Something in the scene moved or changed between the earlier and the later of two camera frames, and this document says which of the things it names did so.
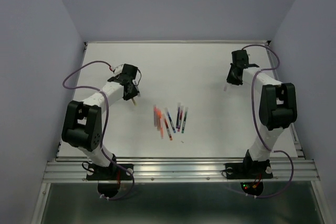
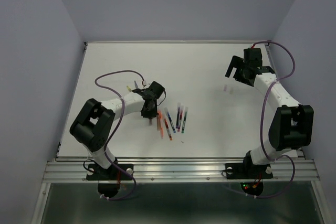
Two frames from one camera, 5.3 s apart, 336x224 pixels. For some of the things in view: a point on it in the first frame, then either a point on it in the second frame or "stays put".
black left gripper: x=133 y=94 to x=152 y=114
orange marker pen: x=159 y=116 stays put
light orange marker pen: x=161 y=130 stays put
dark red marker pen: x=180 y=120 stays put
